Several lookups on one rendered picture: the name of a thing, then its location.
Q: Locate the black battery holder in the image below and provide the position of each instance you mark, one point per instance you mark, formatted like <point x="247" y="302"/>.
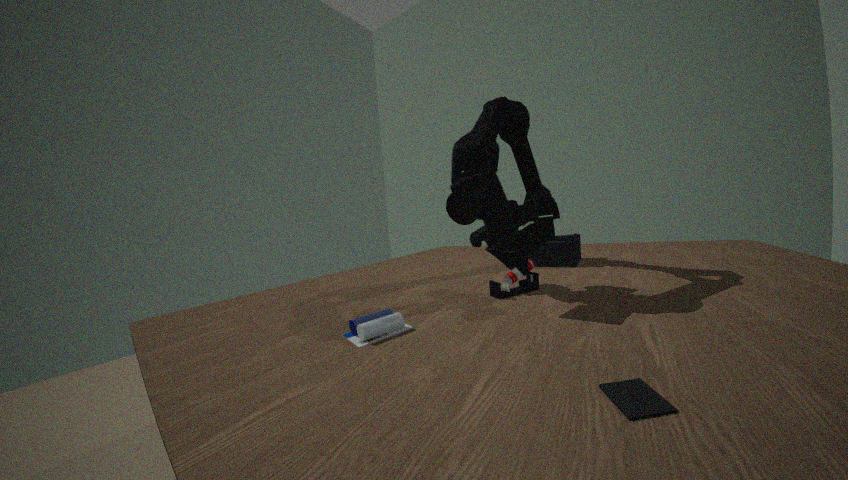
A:
<point x="531" y="283"/>

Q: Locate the black flat rectangular panel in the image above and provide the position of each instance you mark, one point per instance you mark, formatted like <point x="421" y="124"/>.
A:
<point x="637" y="400"/>

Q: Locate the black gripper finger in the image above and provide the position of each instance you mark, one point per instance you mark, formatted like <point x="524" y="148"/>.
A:
<point x="520" y="260"/>
<point x="499" y="253"/>

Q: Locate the red battery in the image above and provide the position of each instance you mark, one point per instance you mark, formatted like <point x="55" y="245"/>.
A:
<point x="514" y="274"/>

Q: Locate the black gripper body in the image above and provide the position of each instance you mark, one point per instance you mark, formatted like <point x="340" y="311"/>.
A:
<point x="500" y="225"/>

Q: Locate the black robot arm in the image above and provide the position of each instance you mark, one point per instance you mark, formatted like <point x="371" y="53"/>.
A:
<point x="477" y="154"/>

